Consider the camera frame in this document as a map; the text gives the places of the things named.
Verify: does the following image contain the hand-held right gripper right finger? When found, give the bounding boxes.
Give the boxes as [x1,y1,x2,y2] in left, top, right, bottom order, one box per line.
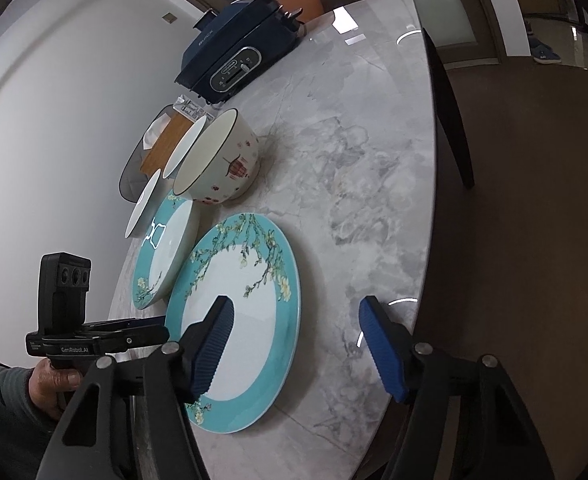
[358,296,554,480]

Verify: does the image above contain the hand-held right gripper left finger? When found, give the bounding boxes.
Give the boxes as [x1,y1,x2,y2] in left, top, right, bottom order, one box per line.
[36,296,235,480]

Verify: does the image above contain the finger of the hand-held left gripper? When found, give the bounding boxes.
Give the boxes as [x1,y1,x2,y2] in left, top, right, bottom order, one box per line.
[86,316,171,356]

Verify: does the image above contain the large teal floral plate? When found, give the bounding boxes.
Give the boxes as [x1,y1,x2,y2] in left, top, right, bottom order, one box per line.
[165,212,302,434]

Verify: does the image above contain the white patterned bowl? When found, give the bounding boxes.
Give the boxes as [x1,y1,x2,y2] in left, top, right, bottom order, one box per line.
[172,108,261,206]

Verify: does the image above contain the person's left forearm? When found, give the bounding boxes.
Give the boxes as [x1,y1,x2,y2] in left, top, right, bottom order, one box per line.
[0,345,57,480]

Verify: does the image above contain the person's left hand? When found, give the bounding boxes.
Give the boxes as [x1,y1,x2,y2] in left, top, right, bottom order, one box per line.
[28,358,83,422]

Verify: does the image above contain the small teal floral plate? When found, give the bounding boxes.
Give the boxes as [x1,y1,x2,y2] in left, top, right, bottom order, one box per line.
[132,192,201,311]

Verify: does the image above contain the small white dish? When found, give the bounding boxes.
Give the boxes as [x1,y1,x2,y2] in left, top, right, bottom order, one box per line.
[125,169,163,239]

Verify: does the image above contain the grey oval tray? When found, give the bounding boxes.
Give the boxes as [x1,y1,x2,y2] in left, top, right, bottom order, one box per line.
[118,103,176,204]

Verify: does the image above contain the white tissue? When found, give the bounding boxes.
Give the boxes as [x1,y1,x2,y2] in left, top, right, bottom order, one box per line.
[142,114,171,151]

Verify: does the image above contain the white shallow bowl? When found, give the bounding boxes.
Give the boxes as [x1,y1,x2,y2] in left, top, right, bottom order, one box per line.
[162,114,209,179]

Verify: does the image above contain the brown rug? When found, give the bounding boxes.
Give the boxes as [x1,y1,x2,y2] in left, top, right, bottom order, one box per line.
[354,54,588,480]

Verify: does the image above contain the printed paper label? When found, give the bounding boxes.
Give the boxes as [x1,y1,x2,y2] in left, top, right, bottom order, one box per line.
[174,94,211,121]

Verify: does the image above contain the navy electric cooker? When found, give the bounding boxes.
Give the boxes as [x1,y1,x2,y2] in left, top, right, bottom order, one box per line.
[174,0,305,104]

